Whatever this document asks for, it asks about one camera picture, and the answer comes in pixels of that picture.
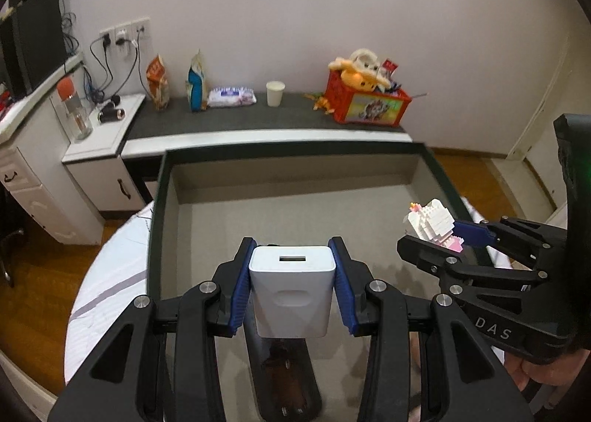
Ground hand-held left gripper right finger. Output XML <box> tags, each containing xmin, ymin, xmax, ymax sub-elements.
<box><xmin>329</xmin><ymin>236</ymin><xmax>536</xmax><ymax>422</ymax></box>

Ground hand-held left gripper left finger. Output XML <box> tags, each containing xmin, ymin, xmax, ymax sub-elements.
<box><xmin>48</xmin><ymin>237</ymin><xmax>257</xmax><ymax>422</ymax></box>

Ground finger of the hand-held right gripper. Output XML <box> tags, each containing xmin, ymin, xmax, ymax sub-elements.
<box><xmin>452</xmin><ymin>216</ymin><xmax>570</xmax><ymax>272</ymax></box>
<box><xmin>396</xmin><ymin>236</ymin><xmax>552</xmax><ymax>312</ymax></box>

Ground white pink block figure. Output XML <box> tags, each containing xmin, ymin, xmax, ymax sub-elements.
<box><xmin>406</xmin><ymin>198</ymin><xmax>465</xmax><ymax>253</ymax></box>

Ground white wall charger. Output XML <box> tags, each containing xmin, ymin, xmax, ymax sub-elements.
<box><xmin>248</xmin><ymin>245</ymin><xmax>336</xmax><ymax>340</ymax></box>

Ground pink box with dark rim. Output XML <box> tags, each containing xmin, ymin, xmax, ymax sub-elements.
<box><xmin>147</xmin><ymin>141</ymin><xmax>492</xmax><ymax>307</ymax></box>

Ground person's right hand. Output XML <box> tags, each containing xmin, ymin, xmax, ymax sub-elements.
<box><xmin>503</xmin><ymin>346</ymin><xmax>583</xmax><ymax>404</ymax></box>

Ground black oblong case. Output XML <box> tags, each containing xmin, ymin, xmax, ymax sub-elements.
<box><xmin>245</xmin><ymin>325</ymin><xmax>322</xmax><ymax>421</ymax></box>

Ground red toy crate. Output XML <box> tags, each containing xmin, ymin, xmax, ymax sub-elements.
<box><xmin>322</xmin><ymin>69</ymin><xmax>413</xmax><ymax>128</ymax></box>

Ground small orange toy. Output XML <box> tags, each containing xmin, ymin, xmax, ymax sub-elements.
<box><xmin>305</xmin><ymin>92</ymin><xmax>335</xmax><ymax>116</ymax></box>

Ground dark top low bench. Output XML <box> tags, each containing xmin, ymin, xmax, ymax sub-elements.
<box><xmin>122</xmin><ymin>92</ymin><xmax>414</xmax><ymax>159</ymax></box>

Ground white low cabinet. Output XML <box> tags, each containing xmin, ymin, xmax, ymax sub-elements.
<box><xmin>62</xmin><ymin>93</ymin><xmax>160</xmax><ymax>215</ymax></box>

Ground yellow white plush toys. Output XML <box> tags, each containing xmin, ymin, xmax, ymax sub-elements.
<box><xmin>329</xmin><ymin>49</ymin><xmax>393</xmax><ymax>90</ymax></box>

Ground wet wipes pack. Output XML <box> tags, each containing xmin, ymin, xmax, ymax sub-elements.
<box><xmin>207</xmin><ymin>86</ymin><xmax>257</xmax><ymax>108</ymax></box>

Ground white paper cup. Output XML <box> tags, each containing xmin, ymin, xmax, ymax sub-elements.
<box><xmin>266</xmin><ymin>80</ymin><xmax>285</xmax><ymax>107</ymax></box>

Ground blue white bag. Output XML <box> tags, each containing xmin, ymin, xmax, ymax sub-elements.
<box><xmin>186</xmin><ymin>49</ymin><xmax>208</xmax><ymax>113</ymax></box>

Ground small black cylinder device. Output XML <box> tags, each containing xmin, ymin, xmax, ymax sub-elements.
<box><xmin>98</xmin><ymin>96</ymin><xmax>125</xmax><ymax>124</ymax></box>

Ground orange snack bag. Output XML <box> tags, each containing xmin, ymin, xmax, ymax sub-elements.
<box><xmin>146</xmin><ymin>54</ymin><xmax>171</xmax><ymax>111</ymax></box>

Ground white drawer desk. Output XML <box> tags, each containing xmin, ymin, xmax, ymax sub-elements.
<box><xmin>0</xmin><ymin>53</ymin><xmax>105</xmax><ymax>245</ymax></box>

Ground clear bottle orange lid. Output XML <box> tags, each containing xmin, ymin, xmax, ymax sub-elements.
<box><xmin>56</xmin><ymin>77</ymin><xmax>93</xmax><ymax>141</ymax></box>

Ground black monitor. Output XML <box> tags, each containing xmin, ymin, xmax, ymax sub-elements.
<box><xmin>0</xmin><ymin>11</ymin><xmax>33</xmax><ymax>97</ymax></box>

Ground black power cable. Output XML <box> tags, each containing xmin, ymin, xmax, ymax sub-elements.
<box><xmin>89</xmin><ymin>37</ymin><xmax>140</xmax><ymax>103</ymax></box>

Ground white wall socket strip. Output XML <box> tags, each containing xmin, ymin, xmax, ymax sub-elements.
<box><xmin>99</xmin><ymin>18</ymin><xmax>151</xmax><ymax>48</ymax></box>

